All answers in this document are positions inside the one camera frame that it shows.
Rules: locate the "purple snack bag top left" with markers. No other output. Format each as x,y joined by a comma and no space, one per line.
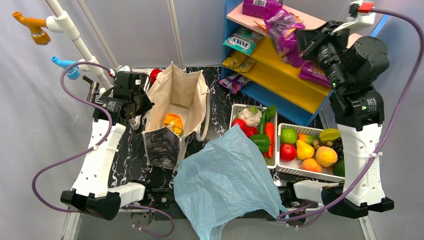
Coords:
258,8

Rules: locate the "yellow pear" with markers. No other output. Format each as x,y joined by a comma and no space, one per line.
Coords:
304,150

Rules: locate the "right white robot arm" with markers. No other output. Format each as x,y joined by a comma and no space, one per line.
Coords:
359,114

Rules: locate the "white vegetable basket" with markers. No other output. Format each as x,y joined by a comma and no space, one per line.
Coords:
269,114

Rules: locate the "orange peach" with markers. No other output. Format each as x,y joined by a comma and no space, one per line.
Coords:
312,165

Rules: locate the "orange white snack bag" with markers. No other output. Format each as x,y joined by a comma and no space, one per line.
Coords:
262,25

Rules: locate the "orange pipe hook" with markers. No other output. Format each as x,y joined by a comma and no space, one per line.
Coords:
36,27

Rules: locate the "black grapes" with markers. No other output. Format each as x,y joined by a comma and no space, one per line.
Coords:
337,146

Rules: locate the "small purple snack packet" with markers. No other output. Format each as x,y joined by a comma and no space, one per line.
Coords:
234,83

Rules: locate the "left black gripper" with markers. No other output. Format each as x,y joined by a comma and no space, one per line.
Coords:
142,100

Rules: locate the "beige canvas tote bag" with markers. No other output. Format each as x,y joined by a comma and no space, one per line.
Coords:
177,92

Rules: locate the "yellow starfruit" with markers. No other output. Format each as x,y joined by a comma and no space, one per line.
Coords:
329,135

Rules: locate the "dark green avocado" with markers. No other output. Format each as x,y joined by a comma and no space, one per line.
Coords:
338,169

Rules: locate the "yellow snack packet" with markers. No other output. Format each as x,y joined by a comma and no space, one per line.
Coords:
239,62

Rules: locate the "purple grape candy bag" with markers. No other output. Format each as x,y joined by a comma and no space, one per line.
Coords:
281,27

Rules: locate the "colourful wooden shelf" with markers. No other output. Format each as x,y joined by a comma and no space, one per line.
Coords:
273,82

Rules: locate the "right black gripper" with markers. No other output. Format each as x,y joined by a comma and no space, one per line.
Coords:
308,41

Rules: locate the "light blue plastic bag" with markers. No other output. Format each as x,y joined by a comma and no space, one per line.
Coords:
225,180

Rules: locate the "green Fox's candy bag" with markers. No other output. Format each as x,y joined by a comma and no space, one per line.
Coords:
243,40

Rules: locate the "white cauliflower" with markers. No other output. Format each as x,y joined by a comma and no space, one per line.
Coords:
251,116

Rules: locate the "red apple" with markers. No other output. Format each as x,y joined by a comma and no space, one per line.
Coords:
287,152

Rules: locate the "yellow orange fruit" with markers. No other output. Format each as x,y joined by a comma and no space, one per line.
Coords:
326,156

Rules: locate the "purple bag lower shelf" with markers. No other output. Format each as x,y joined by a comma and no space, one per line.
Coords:
313,73

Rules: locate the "green bell pepper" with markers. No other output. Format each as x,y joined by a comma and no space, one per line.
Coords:
262,141

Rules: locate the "white fruit basket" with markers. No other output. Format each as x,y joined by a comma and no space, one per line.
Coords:
301,161

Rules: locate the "orange carrot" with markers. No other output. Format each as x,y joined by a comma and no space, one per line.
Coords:
269,130

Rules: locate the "white pipe rack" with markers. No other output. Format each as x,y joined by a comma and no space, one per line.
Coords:
61,22

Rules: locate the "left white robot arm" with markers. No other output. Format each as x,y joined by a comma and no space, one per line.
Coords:
115,109

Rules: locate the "blue pipe hook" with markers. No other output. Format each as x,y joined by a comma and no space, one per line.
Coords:
73,73

